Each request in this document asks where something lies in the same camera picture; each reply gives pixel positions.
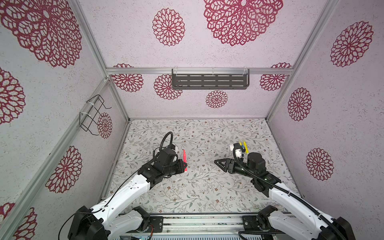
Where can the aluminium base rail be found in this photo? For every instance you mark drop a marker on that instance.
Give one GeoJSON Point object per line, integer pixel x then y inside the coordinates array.
{"type": "Point", "coordinates": [231, 225]}

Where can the dark metal wall shelf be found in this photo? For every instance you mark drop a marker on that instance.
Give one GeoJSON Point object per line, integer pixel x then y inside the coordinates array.
{"type": "Point", "coordinates": [212, 81]}

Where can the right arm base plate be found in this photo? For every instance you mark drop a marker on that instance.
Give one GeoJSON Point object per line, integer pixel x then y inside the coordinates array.
{"type": "Point", "coordinates": [255, 223]}

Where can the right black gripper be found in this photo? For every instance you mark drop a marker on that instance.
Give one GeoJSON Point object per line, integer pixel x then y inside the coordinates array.
{"type": "Point", "coordinates": [228, 166]}

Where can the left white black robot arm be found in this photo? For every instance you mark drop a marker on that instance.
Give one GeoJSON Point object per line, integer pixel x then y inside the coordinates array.
{"type": "Point", "coordinates": [105, 221]}

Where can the black wire wall basket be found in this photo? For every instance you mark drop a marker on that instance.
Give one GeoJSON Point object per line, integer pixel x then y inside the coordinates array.
{"type": "Point", "coordinates": [96, 121]}

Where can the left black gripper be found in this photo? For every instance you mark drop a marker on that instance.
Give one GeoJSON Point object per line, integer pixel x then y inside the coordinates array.
{"type": "Point", "coordinates": [181, 165]}

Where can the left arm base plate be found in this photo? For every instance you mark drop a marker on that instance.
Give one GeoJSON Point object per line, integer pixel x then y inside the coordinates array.
{"type": "Point", "coordinates": [152, 224]}

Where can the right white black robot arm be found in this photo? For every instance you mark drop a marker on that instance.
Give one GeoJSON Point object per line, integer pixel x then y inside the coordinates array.
{"type": "Point", "coordinates": [272, 187]}

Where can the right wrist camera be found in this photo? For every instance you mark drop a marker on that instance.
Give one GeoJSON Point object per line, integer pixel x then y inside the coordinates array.
{"type": "Point", "coordinates": [237, 150]}

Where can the pink highlighter pen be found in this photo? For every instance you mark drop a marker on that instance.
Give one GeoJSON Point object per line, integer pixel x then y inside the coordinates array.
{"type": "Point", "coordinates": [185, 160]}

